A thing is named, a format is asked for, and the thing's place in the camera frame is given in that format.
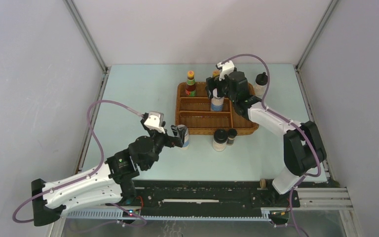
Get yellow-cap sauce bottle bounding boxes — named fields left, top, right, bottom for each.
left=185, top=71, right=196, bottom=97
left=212, top=70, right=220, bottom=78

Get black-top clear shaker bottle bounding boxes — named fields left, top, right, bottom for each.
left=254, top=72, right=268, bottom=97

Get silver-lid salt jar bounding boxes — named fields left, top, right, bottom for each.
left=210, top=89, right=225, bottom=112
left=177, top=124, right=190, bottom=150

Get black-lid white spice jar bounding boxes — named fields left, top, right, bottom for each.
left=212, top=129, right=228, bottom=152

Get brown wicker divided basket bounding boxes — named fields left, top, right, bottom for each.
left=175, top=82, right=259, bottom=136

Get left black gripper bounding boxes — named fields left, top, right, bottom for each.
left=144, top=121, right=187, bottom=170

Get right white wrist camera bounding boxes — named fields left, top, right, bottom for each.
left=216, top=60, right=235, bottom=81

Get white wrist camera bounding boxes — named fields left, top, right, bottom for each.
left=143, top=111, right=166, bottom=134
left=216, top=60, right=235, bottom=81

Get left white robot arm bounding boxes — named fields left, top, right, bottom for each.
left=31, top=125, right=188, bottom=227

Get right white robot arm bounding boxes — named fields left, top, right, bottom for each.
left=206, top=71, right=327, bottom=206

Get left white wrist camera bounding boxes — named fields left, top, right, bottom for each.
left=143, top=111, right=166, bottom=134

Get small wooden cork knob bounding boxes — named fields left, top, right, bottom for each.
left=260, top=179, right=267, bottom=189

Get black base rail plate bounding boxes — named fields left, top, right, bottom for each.
left=119, top=180, right=300, bottom=218

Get small black pepper jar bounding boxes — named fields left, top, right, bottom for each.
left=227, top=128, right=238, bottom=146

